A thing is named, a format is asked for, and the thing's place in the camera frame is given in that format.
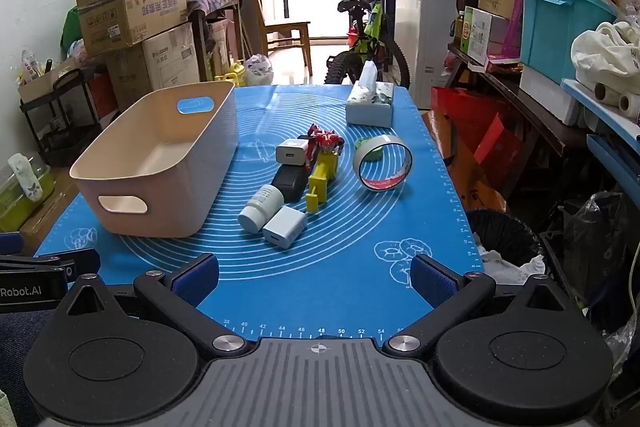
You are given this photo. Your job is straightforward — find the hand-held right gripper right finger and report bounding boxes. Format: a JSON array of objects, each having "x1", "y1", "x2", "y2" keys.
[{"x1": 382, "y1": 253, "x2": 576, "y2": 355}]

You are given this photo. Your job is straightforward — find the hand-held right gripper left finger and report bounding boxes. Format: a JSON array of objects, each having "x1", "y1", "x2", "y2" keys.
[{"x1": 60, "y1": 253, "x2": 251, "y2": 355}]

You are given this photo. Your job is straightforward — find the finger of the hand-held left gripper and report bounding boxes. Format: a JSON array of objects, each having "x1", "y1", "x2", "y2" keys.
[{"x1": 0, "y1": 248, "x2": 102, "y2": 282}]

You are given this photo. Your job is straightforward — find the white pill bottle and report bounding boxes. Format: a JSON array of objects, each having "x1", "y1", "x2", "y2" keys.
[{"x1": 237, "y1": 185, "x2": 285, "y2": 234}]

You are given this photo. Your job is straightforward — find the beige plastic basket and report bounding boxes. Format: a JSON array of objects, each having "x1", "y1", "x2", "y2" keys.
[{"x1": 69, "y1": 80, "x2": 240, "y2": 239}]

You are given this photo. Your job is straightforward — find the red figure-shaped tool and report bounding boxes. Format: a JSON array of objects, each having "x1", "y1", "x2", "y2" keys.
[{"x1": 298, "y1": 123, "x2": 347, "y2": 158}]

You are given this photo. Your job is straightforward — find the red-lettered cardboard box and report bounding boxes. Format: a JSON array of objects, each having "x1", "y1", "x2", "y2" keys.
[{"x1": 20, "y1": 167, "x2": 81, "y2": 253}]

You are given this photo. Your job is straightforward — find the green plastic container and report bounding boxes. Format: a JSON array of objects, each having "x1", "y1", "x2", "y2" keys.
[{"x1": 0, "y1": 154, "x2": 55, "y2": 233}]

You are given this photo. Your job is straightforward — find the black trash bin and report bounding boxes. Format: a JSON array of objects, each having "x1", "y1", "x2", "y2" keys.
[{"x1": 467, "y1": 208, "x2": 543, "y2": 275}]

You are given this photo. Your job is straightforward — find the white fuzzy cloth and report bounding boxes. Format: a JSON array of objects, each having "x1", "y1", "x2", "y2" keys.
[{"x1": 7, "y1": 153, "x2": 41, "y2": 202}]

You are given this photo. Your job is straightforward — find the white power adapter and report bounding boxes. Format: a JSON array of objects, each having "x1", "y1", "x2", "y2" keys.
[{"x1": 262, "y1": 206, "x2": 308, "y2": 251}]

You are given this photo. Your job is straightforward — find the blue silicone mat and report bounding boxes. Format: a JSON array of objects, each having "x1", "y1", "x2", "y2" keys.
[{"x1": 32, "y1": 83, "x2": 485, "y2": 343}]

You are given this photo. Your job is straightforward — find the black rectangular case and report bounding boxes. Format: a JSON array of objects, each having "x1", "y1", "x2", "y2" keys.
[{"x1": 271, "y1": 163, "x2": 309, "y2": 202}]

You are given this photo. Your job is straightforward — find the green tape roll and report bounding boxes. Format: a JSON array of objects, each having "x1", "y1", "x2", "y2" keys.
[{"x1": 356, "y1": 139, "x2": 386, "y2": 162}]

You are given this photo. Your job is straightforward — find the clear tape roll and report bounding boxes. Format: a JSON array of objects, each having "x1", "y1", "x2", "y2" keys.
[{"x1": 352, "y1": 134, "x2": 415, "y2": 192}]

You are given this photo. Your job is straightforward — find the yellow block toy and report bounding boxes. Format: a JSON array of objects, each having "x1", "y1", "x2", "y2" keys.
[{"x1": 305, "y1": 153, "x2": 341, "y2": 214}]

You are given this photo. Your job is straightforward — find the white cube charger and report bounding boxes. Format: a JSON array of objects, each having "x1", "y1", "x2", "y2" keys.
[{"x1": 275, "y1": 138, "x2": 307, "y2": 166}]

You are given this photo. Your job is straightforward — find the black plastic bag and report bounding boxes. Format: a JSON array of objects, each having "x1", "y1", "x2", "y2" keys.
[{"x1": 562, "y1": 192, "x2": 632, "y2": 308}]

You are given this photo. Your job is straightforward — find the red paper bags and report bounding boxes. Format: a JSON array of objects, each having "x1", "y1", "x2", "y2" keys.
[{"x1": 431, "y1": 86, "x2": 521, "y2": 202}]

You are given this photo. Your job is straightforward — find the black utility cart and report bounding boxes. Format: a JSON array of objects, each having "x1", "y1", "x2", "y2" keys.
[{"x1": 20, "y1": 67, "x2": 108, "y2": 168}]

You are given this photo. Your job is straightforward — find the cardboard box of bottles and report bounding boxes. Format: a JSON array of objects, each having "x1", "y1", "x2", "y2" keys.
[{"x1": 17, "y1": 57, "x2": 78, "y2": 102}]

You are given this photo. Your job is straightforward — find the patterned tissue box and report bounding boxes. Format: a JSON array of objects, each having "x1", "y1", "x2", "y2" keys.
[{"x1": 345, "y1": 60, "x2": 396, "y2": 128}]

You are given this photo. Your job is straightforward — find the plain brown cardboard box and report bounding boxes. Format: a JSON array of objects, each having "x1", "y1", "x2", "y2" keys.
[{"x1": 106, "y1": 47, "x2": 153, "y2": 108}]

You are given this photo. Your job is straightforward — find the dark wooden table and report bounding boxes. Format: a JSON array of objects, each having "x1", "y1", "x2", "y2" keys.
[{"x1": 446, "y1": 42, "x2": 591, "y2": 198}]

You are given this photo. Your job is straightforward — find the yellow detergent bottle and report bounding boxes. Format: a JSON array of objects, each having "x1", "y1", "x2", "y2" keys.
[{"x1": 215, "y1": 59, "x2": 247, "y2": 88}]

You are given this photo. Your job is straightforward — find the white foam box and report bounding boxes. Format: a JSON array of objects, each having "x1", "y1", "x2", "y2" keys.
[{"x1": 519, "y1": 67, "x2": 581, "y2": 126}]

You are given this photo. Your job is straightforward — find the blue shelf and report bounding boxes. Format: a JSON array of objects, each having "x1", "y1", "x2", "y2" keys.
[{"x1": 560, "y1": 78, "x2": 640, "y2": 208}]

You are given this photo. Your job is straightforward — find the air purifier cardboard box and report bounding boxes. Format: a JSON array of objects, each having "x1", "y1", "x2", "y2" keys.
[{"x1": 142, "y1": 23, "x2": 201, "y2": 90}]

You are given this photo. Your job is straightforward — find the green white carton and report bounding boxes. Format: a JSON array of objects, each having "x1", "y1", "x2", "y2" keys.
[{"x1": 460, "y1": 6, "x2": 511, "y2": 65}]

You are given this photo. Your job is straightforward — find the open printed cardboard box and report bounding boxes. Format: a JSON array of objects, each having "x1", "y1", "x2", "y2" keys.
[{"x1": 73, "y1": 0, "x2": 190, "y2": 56}]

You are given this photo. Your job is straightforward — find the white paper rolls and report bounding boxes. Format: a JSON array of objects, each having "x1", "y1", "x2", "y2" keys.
[{"x1": 592, "y1": 84, "x2": 640, "y2": 118}]

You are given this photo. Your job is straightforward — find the green black bicycle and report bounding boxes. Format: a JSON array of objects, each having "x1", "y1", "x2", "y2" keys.
[{"x1": 315, "y1": 0, "x2": 412, "y2": 88}]

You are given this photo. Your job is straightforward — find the wooden chair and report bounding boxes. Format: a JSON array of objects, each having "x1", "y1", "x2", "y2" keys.
[{"x1": 248, "y1": 0, "x2": 313, "y2": 75}]

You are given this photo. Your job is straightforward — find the blue storage bin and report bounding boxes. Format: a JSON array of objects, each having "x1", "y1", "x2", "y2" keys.
[{"x1": 517, "y1": 0, "x2": 618, "y2": 85}]

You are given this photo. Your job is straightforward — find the cluttered wooden side table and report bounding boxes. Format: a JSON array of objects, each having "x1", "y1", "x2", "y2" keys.
[{"x1": 187, "y1": 0, "x2": 246, "y2": 78}]

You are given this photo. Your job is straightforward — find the white cloth bag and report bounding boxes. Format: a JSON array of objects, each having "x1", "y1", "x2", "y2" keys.
[{"x1": 571, "y1": 21, "x2": 640, "y2": 95}]

